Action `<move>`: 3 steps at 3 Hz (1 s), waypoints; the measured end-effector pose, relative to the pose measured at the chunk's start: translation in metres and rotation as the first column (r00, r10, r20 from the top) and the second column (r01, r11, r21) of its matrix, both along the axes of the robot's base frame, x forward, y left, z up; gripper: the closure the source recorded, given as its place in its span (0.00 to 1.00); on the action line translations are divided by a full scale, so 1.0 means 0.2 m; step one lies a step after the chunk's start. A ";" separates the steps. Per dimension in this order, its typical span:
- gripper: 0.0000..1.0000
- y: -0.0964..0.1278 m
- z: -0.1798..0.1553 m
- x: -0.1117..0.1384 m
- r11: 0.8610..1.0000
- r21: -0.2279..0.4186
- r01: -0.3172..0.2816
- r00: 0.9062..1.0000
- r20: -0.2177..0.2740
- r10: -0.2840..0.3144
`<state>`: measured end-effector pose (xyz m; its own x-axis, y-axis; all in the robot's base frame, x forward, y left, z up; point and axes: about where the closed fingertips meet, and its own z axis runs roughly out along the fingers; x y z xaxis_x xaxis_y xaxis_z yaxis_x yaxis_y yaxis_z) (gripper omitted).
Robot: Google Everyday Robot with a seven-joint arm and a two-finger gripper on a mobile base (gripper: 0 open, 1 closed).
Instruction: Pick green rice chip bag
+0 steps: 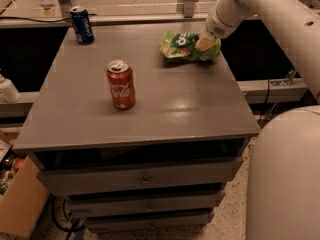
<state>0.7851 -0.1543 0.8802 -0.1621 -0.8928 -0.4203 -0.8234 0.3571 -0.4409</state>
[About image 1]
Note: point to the white bottle at left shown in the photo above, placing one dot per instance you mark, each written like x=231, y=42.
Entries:
x=8, y=90

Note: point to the red cola can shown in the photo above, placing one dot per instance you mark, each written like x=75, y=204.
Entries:
x=120, y=79

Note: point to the grey drawer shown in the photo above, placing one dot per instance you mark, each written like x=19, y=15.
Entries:
x=146, y=204
x=140, y=176
x=151, y=221

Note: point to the grey metal frame rail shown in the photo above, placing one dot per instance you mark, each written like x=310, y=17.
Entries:
x=14, y=22

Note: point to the bottom grey drawer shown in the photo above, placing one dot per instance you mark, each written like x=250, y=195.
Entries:
x=151, y=221

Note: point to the blue pepsi can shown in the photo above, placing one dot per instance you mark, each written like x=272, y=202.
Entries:
x=80, y=20

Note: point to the green rice chip bag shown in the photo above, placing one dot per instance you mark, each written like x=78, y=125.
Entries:
x=182, y=46

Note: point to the grey drawer cabinet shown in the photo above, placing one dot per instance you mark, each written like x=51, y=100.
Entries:
x=183, y=111

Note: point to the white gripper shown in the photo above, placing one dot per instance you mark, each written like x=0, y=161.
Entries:
x=214, y=26

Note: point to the cardboard box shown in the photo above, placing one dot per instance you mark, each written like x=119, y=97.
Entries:
x=23, y=202

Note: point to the top grey drawer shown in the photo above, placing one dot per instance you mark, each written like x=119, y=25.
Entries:
x=140, y=176

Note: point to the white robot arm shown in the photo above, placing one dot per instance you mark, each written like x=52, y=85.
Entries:
x=283, y=189

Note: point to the middle grey drawer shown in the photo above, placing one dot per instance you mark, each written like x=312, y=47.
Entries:
x=146, y=204

